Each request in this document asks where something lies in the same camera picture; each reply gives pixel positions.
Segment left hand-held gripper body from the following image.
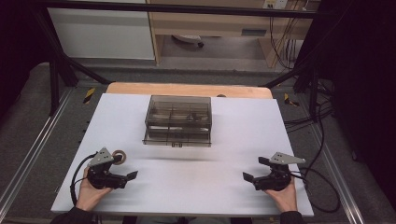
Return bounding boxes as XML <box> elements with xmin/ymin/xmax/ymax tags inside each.
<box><xmin>86</xmin><ymin>147</ymin><xmax>129</xmax><ymax>190</ymax></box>

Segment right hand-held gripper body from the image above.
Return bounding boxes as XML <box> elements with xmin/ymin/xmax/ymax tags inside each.
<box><xmin>253</xmin><ymin>151</ymin><xmax>307</xmax><ymax>192</ymax></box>

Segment brown tape roll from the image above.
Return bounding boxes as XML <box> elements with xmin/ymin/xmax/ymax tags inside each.
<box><xmin>111</xmin><ymin>149</ymin><xmax>128</xmax><ymax>165</ymax></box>

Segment smoky clear plastic organizer box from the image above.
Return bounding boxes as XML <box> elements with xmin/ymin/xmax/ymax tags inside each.
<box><xmin>142</xmin><ymin>94</ymin><xmax>214</xmax><ymax>148</ymax></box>

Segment person's right hand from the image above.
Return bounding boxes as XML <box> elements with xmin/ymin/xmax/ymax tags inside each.
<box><xmin>264</xmin><ymin>178</ymin><xmax>299</xmax><ymax>214</ymax></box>

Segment person's left hand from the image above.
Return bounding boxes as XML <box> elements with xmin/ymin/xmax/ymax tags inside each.
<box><xmin>75</xmin><ymin>176</ymin><xmax>114</xmax><ymax>213</ymax></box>

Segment yellow black floor marker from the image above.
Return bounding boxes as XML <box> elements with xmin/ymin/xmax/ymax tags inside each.
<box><xmin>82</xmin><ymin>87</ymin><xmax>96</xmax><ymax>105</ymax></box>
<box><xmin>283</xmin><ymin>92</ymin><xmax>301</xmax><ymax>108</ymax></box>

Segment white cabinet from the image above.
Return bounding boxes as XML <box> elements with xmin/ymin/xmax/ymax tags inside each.
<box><xmin>47</xmin><ymin>0</ymin><xmax>156</xmax><ymax>61</ymax></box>

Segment office chair base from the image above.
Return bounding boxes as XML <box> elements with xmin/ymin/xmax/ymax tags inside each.
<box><xmin>171</xmin><ymin>34</ymin><xmax>205</xmax><ymax>49</ymax></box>

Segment light wooden desk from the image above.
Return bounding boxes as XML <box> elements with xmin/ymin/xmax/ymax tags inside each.
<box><xmin>146</xmin><ymin>0</ymin><xmax>321</xmax><ymax>69</ymax></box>

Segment left hand-held gripper cable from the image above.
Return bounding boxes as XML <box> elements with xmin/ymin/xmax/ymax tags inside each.
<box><xmin>69</xmin><ymin>153</ymin><xmax>98</xmax><ymax>207</ymax></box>

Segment hand-held gripper cable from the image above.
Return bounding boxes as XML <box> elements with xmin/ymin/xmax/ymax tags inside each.
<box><xmin>69</xmin><ymin>153</ymin><xmax>98</xmax><ymax>207</ymax></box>
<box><xmin>290</xmin><ymin>167</ymin><xmax>342</xmax><ymax>215</ymax></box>

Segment right hand-held gripper cable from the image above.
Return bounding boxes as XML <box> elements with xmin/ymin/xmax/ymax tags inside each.
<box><xmin>290</xmin><ymin>167</ymin><xmax>342</xmax><ymax>215</ymax></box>

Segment aluminium floor rail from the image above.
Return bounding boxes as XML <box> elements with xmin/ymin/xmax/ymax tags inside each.
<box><xmin>0</xmin><ymin>88</ymin><xmax>74</xmax><ymax>206</ymax></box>
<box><xmin>306</xmin><ymin>118</ymin><xmax>366</xmax><ymax>224</ymax></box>

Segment black floor cables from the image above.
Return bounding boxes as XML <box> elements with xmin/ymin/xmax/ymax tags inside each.
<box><xmin>283</xmin><ymin>78</ymin><xmax>335</xmax><ymax>134</ymax></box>

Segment black metal frame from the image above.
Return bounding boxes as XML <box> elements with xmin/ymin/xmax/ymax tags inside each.
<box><xmin>32</xmin><ymin>0</ymin><xmax>353</xmax><ymax>117</ymax></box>

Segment hanging black cables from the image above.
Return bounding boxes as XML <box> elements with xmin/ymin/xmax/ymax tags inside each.
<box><xmin>268</xmin><ymin>0</ymin><xmax>311</xmax><ymax>70</ymax></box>

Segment white wall socket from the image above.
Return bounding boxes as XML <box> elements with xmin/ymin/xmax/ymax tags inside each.
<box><xmin>262</xmin><ymin>0</ymin><xmax>289</xmax><ymax>10</ymax></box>

